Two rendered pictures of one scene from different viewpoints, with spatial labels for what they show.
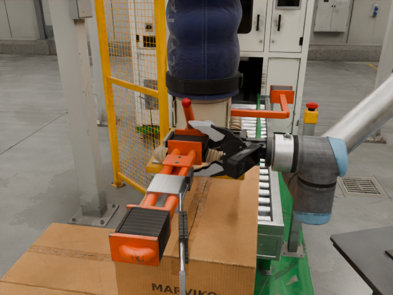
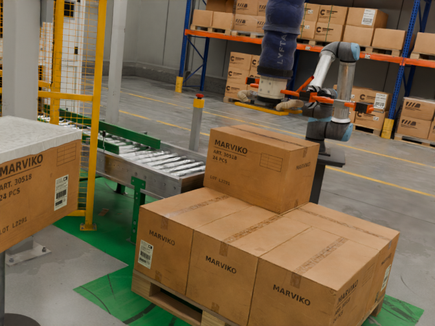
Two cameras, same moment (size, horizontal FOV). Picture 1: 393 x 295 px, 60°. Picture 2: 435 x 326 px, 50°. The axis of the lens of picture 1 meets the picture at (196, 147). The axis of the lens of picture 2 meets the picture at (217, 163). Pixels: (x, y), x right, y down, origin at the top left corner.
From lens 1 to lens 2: 2.82 m
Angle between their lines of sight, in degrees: 62
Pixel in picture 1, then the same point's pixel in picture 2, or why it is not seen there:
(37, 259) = (184, 217)
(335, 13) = not seen: outside the picture
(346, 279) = not seen: hidden behind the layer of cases
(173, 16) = (284, 42)
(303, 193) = (328, 109)
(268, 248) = not seen: hidden behind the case
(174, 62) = (282, 62)
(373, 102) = (320, 77)
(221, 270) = (313, 149)
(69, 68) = (26, 73)
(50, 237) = (160, 209)
